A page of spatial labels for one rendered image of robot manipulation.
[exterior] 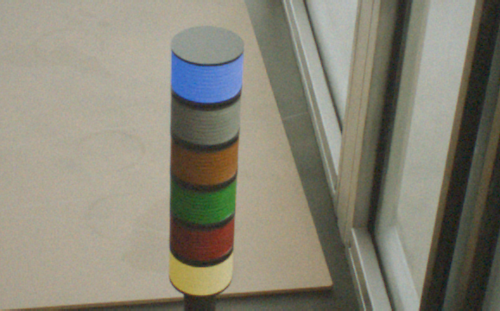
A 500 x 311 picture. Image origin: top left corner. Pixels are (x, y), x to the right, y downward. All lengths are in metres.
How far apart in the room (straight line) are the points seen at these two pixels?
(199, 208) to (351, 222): 0.41
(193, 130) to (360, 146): 0.40
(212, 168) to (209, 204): 0.03
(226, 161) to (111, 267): 0.43
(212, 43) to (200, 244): 0.14
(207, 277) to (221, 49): 0.17
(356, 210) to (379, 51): 0.18
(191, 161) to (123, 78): 0.70
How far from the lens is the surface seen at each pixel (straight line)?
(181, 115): 0.72
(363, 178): 1.12
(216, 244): 0.78
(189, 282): 0.80
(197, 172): 0.74
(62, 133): 1.34
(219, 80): 0.70
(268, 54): 1.50
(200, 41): 0.72
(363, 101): 1.08
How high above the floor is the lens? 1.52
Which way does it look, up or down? 36 degrees down
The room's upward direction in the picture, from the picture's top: 3 degrees clockwise
